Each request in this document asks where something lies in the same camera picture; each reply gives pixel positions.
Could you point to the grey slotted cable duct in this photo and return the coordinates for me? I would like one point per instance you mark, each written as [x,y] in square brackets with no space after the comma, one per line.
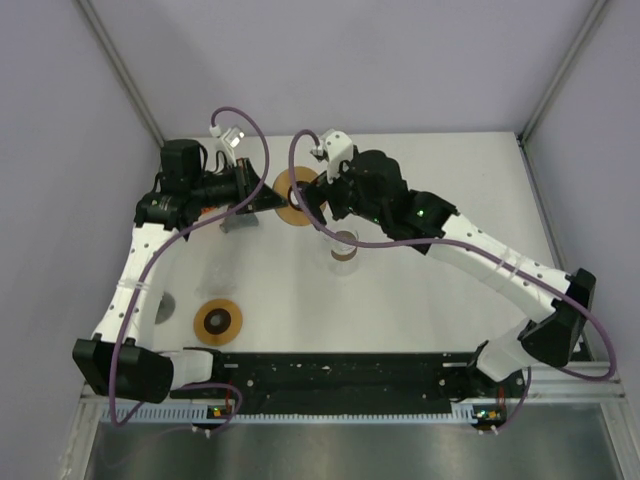
[202,413]

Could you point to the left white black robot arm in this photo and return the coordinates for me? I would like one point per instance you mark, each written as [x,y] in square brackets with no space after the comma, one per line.
[119,359]

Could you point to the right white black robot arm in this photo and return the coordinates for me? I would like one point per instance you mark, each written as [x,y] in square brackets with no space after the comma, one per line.
[555,303]

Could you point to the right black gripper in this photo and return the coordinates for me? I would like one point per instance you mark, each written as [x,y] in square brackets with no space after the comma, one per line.
[315,193]

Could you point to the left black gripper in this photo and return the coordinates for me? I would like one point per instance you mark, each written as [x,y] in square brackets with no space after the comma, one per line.
[245,179]

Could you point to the grey metal cone filter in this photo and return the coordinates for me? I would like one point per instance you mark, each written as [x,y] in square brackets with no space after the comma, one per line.
[237,222]

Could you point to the glass carafe with wooden collar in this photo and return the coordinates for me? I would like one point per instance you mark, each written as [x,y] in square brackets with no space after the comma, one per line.
[340,258]

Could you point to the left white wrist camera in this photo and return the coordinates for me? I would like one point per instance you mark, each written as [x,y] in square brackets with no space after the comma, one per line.
[226,140]

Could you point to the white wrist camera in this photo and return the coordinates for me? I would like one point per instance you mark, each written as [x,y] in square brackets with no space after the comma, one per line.
[334,147]
[226,140]

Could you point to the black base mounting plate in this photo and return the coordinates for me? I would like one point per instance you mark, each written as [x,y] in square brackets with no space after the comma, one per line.
[351,383]

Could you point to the aluminium frame rail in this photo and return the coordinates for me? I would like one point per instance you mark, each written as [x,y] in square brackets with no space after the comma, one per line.
[550,385]

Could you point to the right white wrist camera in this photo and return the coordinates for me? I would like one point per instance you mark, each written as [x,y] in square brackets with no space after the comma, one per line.
[334,147]

